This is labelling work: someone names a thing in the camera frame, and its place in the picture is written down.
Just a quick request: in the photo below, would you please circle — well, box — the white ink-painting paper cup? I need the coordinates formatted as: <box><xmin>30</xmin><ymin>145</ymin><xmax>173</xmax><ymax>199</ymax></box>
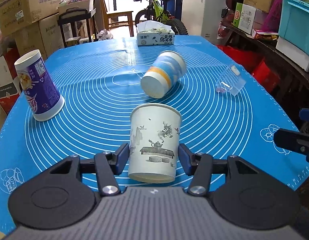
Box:
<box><xmin>128</xmin><ymin>103</ymin><xmax>182</xmax><ymax>184</ymax></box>

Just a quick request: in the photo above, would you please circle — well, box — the clear plastic cup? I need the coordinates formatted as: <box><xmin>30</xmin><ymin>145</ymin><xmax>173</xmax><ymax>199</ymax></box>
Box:
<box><xmin>215</xmin><ymin>64</ymin><xmax>246</xmax><ymax>96</ymax></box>

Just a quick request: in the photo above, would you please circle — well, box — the purple paper cup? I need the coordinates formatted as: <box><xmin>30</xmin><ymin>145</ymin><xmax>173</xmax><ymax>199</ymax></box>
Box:
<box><xmin>14</xmin><ymin>49</ymin><xmax>65</xmax><ymax>122</ymax></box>

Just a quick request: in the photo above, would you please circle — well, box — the blue sailboat paper cup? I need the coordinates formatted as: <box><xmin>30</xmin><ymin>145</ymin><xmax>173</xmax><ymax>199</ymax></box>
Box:
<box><xmin>140</xmin><ymin>50</ymin><xmax>187</xmax><ymax>99</ymax></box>

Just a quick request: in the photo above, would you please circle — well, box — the dark wooden shelf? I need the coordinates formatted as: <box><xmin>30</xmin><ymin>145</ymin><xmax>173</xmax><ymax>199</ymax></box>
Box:
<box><xmin>221</xmin><ymin>21</ymin><xmax>309</xmax><ymax>107</ymax></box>

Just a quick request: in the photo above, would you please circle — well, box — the red flat box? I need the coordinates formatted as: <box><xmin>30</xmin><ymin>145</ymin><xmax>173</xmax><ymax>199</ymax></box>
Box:
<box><xmin>251</xmin><ymin>60</ymin><xmax>280</xmax><ymax>93</ymax></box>

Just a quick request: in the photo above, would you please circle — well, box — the blue silicone baking mat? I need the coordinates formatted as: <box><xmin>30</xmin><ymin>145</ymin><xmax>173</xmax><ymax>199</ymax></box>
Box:
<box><xmin>0</xmin><ymin>36</ymin><xmax>309</xmax><ymax>233</ymax></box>

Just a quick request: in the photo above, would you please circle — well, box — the red gift bag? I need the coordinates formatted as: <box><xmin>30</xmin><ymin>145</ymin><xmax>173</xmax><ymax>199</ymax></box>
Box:
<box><xmin>217</xmin><ymin>45</ymin><xmax>263</xmax><ymax>73</ymax></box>

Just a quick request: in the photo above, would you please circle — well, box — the teal plastic storage bin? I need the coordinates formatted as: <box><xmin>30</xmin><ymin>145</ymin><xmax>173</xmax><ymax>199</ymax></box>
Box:
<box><xmin>279</xmin><ymin>0</ymin><xmax>309</xmax><ymax>56</ymax></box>

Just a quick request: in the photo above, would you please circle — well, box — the green white product box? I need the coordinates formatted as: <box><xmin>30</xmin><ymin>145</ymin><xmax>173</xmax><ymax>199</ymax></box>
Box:
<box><xmin>233</xmin><ymin>3</ymin><xmax>256</xmax><ymax>34</ymax></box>

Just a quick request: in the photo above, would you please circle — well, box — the small white red carton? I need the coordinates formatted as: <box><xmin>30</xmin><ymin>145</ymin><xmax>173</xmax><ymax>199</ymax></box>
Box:
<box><xmin>0</xmin><ymin>48</ymin><xmax>22</xmax><ymax>115</ymax></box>

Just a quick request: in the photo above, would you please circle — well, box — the white tissue box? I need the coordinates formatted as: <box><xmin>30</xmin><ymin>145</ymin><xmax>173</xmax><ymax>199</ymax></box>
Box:
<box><xmin>137</xmin><ymin>20</ymin><xmax>175</xmax><ymax>46</ymax></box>

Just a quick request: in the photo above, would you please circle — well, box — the lower stacked cardboard box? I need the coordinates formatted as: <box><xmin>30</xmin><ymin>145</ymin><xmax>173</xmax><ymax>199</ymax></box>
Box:
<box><xmin>13</xmin><ymin>14</ymin><xmax>64</xmax><ymax>60</ymax></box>

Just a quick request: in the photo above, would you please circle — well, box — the wooden chair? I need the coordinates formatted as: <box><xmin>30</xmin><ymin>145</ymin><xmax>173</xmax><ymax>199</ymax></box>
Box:
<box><xmin>99</xmin><ymin>0</ymin><xmax>134</xmax><ymax>37</ymax></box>

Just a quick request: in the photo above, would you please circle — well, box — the white chest freezer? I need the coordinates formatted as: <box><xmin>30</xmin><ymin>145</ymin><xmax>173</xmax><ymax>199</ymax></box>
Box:
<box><xmin>182</xmin><ymin>0</ymin><xmax>226</xmax><ymax>44</ymax></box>

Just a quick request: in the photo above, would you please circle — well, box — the black metal rack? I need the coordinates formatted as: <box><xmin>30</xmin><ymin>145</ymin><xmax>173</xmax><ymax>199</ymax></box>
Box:
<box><xmin>57</xmin><ymin>8</ymin><xmax>97</xmax><ymax>48</ymax></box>

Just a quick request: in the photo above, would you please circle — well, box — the large open cardboard box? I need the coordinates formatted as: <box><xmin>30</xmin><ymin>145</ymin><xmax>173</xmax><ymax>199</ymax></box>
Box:
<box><xmin>0</xmin><ymin>0</ymin><xmax>62</xmax><ymax>36</ymax></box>

